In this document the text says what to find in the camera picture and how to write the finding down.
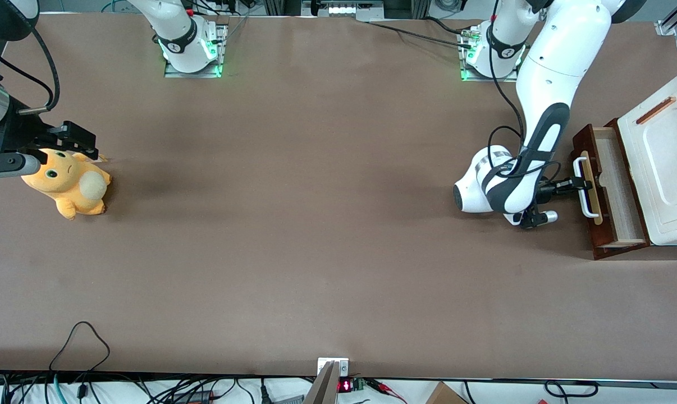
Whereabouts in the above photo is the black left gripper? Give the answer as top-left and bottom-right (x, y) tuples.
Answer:
(537, 178), (593, 205)

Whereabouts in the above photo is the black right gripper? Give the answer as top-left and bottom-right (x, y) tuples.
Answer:
(0, 98), (99, 162)

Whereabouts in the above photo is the white drawer handle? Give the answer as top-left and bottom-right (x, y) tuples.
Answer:
(573, 156), (601, 219)

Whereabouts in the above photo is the dark wood drawer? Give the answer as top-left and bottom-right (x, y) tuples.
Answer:
(569, 118), (653, 261)

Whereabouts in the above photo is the orange plush toy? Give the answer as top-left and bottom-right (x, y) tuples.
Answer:
(21, 148), (112, 221)

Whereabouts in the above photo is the white cabinet body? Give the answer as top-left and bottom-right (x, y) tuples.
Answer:
(618, 61), (677, 247)

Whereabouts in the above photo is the brown wooden strip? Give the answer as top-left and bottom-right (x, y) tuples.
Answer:
(637, 95), (677, 125)

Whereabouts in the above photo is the brown cardboard box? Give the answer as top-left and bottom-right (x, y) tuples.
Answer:
(426, 382), (469, 404)

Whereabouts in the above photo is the black power adapter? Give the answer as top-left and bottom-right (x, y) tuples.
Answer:
(170, 390), (216, 404)

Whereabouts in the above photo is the red alligator clip lead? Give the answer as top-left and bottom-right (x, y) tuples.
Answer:
(367, 379), (406, 403)

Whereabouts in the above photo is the white power strip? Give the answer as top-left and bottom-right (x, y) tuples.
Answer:
(302, 0), (384, 17)

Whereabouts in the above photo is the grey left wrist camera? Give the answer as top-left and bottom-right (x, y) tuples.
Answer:
(518, 210), (559, 228)

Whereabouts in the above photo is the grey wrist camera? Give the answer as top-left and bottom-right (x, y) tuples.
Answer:
(518, 210), (559, 228)
(0, 153), (42, 180)

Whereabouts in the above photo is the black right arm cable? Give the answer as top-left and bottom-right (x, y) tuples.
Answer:
(0, 27), (62, 114)

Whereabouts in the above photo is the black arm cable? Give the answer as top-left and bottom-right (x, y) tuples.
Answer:
(0, 27), (62, 114)
(486, 0), (564, 189)

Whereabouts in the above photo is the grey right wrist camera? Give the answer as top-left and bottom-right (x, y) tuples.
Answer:
(0, 153), (42, 180)

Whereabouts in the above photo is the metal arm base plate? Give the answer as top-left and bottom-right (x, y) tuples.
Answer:
(164, 24), (228, 79)
(458, 28), (520, 83)

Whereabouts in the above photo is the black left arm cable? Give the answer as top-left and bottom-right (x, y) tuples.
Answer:
(486, 0), (564, 189)

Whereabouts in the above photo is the black looped thin cable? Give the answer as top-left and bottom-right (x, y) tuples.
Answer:
(48, 321), (111, 372)

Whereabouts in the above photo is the aluminium frame profile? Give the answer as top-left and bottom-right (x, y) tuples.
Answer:
(656, 0), (677, 38)

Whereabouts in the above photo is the black coiled cable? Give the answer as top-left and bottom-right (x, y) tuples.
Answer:
(543, 380), (599, 398)

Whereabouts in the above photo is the thick black table cable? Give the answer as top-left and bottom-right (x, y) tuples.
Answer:
(423, 16), (474, 35)

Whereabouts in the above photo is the thin black table cable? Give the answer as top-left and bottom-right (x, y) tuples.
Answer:
(365, 21), (475, 48)

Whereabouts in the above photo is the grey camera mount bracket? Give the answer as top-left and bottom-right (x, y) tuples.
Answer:
(304, 357), (350, 404)

